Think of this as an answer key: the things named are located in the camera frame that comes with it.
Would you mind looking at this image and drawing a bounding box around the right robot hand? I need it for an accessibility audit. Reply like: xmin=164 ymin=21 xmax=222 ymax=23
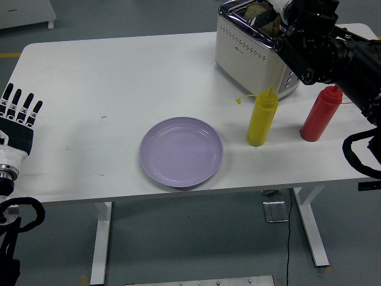
xmin=249 ymin=0 xmax=291 ymax=27

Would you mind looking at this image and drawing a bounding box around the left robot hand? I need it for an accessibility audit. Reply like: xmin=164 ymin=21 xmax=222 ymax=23
xmin=0 ymin=83 xmax=44 ymax=168

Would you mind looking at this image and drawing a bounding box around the bread slice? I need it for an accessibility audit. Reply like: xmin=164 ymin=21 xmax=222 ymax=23
xmin=244 ymin=2 xmax=282 ymax=35

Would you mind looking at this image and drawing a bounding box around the cream and chrome toaster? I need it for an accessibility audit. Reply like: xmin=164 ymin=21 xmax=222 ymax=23
xmin=214 ymin=0 xmax=301 ymax=101

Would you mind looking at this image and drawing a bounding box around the purple plate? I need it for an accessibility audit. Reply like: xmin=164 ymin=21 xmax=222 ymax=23
xmin=139 ymin=116 xmax=224 ymax=188

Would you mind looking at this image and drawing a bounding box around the metal floor plate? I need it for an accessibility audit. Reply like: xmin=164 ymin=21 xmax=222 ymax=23
xmin=263 ymin=201 xmax=290 ymax=223

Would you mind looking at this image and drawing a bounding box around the yellow squeeze bottle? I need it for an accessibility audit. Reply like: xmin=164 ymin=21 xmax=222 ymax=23
xmin=235 ymin=85 xmax=279 ymax=147

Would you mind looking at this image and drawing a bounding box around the red squeeze bottle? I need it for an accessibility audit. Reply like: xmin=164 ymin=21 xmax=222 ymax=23
xmin=299 ymin=85 xmax=354 ymax=143

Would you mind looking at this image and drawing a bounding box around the white cabinet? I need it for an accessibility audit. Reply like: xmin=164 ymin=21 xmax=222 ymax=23
xmin=0 ymin=0 xmax=57 ymax=30

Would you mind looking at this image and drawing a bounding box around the white table leg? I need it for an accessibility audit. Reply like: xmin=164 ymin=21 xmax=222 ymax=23
xmin=89 ymin=201 xmax=113 ymax=285
xmin=293 ymin=186 xmax=330 ymax=268

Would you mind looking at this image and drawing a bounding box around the black table control panel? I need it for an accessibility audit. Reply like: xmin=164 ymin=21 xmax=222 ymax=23
xmin=357 ymin=181 xmax=381 ymax=191

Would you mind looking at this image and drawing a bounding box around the black floor cable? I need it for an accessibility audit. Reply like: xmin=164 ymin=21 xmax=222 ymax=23
xmin=285 ymin=189 xmax=294 ymax=286

